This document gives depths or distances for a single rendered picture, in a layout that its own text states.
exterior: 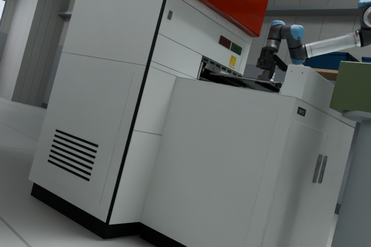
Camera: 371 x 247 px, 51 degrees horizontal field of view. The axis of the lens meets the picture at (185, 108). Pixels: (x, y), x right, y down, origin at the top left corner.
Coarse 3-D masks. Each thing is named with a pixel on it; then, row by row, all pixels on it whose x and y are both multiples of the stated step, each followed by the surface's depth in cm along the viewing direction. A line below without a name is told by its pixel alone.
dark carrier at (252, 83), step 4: (220, 76) 208; (236, 80) 209; (240, 80) 205; (244, 80) 201; (248, 80) 197; (244, 84) 217; (248, 84) 212; (252, 84) 208; (256, 84) 204; (264, 84) 196; (268, 84) 192; (252, 88) 226; (256, 88) 221; (260, 88) 216; (264, 88) 211; (272, 88) 203; (276, 88) 199; (272, 92) 220
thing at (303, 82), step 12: (288, 72) 163; (300, 72) 160; (312, 72) 162; (288, 84) 162; (300, 84) 159; (312, 84) 164; (324, 84) 175; (300, 96) 158; (312, 96) 167; (324, 96) 178; (324, 108) 181
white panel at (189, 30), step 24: (168, 0) 177; (192, 0) 190; (168, 24) 180; (192, 24) 193; (216, 24) 209; (168, 48) 183; (192, 48) 196; (216, 48) 213; (168, 72) 186; (192, 72) 200; (240, 72) 237
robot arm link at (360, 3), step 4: (364, 0) 190; (368, 0) 188; (360, 4) 189; (364, 4) 187; (368, 4) 186; (360, 8) 191; (364, 8) 188; (368, 8) 184; (360, 12) 192; (364, 12) 186; (368, 12) 185; (360, 16) 193; (364, 16) 186; (368, 16) 185; (360, 20) 196; (364, 20) 188; (368, 20) 185; (364, 24) 193; (368, 24) 188; (364, 28) 194; (368, 28) 193
